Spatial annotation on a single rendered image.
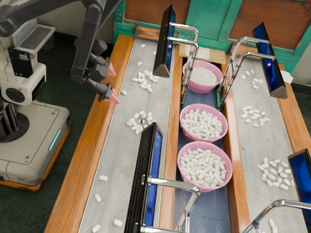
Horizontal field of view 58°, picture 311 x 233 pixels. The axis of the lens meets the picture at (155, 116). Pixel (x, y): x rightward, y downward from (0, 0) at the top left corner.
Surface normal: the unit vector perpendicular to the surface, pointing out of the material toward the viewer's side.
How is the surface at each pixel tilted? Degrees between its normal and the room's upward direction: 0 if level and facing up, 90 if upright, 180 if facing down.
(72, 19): 90
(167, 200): 0
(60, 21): 90
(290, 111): 0
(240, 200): 0
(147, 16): 90
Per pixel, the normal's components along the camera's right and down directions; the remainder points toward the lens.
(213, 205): 0.14, -0.68
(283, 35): -0.10, 0.70
